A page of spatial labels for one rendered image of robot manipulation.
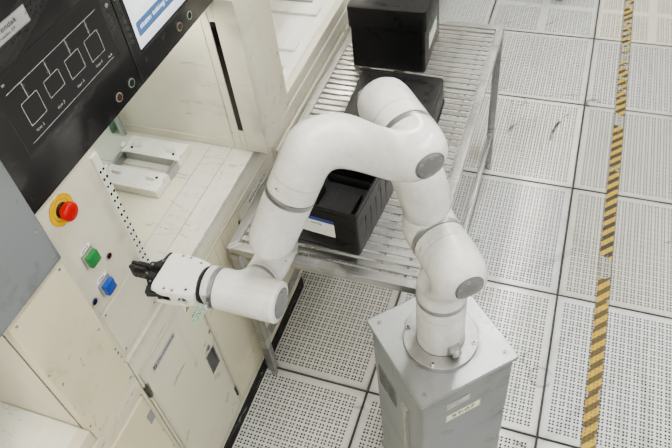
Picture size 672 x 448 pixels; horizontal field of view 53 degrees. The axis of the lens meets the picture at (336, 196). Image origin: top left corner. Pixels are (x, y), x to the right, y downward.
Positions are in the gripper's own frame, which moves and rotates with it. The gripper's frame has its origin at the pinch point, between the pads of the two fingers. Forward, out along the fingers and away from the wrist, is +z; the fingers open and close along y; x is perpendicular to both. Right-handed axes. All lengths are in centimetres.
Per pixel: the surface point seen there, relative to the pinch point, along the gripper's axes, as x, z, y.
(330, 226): -34, -21, 47
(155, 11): 31, 12, 46
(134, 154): -31, 48, 58
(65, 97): 33.0, 12.0, 12.5
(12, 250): 19.5, 11.3, -13.8
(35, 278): 10.5, 11.3, -13.3
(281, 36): -33, 28, 131
